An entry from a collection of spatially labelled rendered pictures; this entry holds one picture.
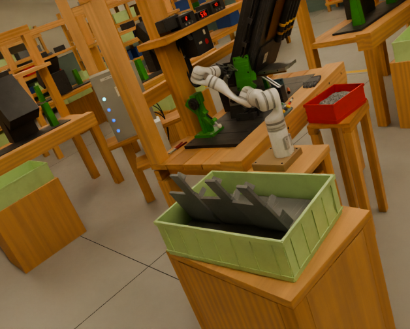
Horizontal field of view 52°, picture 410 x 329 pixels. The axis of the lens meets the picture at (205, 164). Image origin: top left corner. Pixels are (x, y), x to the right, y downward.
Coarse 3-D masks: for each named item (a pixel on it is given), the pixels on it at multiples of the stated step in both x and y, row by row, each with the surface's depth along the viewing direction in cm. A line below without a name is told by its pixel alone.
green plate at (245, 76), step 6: (234, 60) 264; (240, 60) 261; (246, 60) 258; (234, 66) 265; (240, 66) 262; (246, 66) 259; (240, 72) 263; (246, 72) 261; (252, 72) 263; (240, 78) 264; (246, 78) 262; (252, 78) 263; (240, 84) 266; (246, 84) 263; (240, 90) 267
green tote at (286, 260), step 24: (264, 192) 183; (288, 192) 175; (312, 192) 167; (336, 192) 159; (168, 216) 177; (312, 216) 146; (336, 216) 159; (168, 240) 172; (192, 240) 162; (216, 240) 153; (240, 240) 144; (264, 240) 135; (288, 240) 133; (312, 240) 146; (216, 264) 161; (240, 264) 151; (264, 264) 143; (288, 264) 135
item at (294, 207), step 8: (240, 200) 187; (248, 200) 185; (264, 200) 180; (280, 200) 176; (288, 200) 173; (296, 200) 171; (304, 200) 169; (288, 208) 168; (296, 208) 166; (304, 208) 164; (296, 216) 161; (192, 224) 183; (200, 224) 180; (208, 224) 178; (216, 224) 176; (224, 224) 174; (240, 232) 164; (248, 232) 162; (256, 232) 161; (264, 232) 159; (272, 232) 157; (280, 232) 155
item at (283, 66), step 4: (292, 60) 266; (272, 64) 275; (276, 64) 272; (280, 64) 268; (284, 64) 264; (288, 64) 261; (292, 64) 264; (264, 68) 273; (268, 68) 269; (272, 68) 266; (276, 68) 262; (280, 68) 259; (284, 68) 257; (288, 68) 260; (260, 72) 268; (264, 72) 266; (268, 72) 265; (272, 72) 263; (276, 72) 261; (280, 72) 260
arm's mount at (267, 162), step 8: (264, 152) 215; (272, 152) 212; (296, 152) 204; (256, 160) 210; (264, 160) 207; (272, 160) 204; (280, 160) 201; (288, 160) 198; (256, 168) 207; (264, 168) 203; (272, 168) 200; (280, 168) 197
